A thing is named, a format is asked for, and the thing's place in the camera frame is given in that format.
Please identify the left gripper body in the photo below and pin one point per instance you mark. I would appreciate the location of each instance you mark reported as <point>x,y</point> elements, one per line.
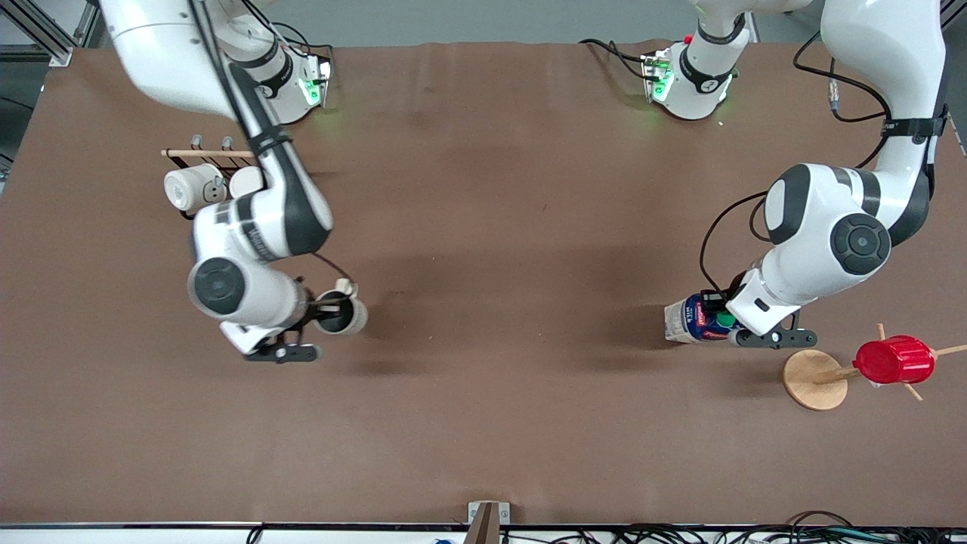
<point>731,294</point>

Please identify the grey mug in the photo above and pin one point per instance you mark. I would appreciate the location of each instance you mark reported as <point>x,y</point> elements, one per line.
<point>351,317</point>

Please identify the blue white milk carton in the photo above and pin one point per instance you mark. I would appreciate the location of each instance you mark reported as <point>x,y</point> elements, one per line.
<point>691,321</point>

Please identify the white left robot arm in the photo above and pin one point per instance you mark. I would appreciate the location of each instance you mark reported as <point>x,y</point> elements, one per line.
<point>816,219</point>

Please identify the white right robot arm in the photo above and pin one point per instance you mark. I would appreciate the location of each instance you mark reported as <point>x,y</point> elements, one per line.
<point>151,45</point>

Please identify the wooden cup tree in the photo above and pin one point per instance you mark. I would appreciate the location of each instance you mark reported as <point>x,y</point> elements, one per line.
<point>814,381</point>

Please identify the red ribbed cup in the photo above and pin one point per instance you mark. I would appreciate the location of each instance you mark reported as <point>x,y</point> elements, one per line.
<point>895,360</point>

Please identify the white mug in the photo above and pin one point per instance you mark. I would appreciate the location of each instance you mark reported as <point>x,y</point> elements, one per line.
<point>245,181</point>
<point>189,189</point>

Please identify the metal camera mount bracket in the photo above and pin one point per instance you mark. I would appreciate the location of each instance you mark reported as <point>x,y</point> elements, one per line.
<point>488,515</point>

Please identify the aluminium frame profile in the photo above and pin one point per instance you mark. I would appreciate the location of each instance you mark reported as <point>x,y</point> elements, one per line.
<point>53,47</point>

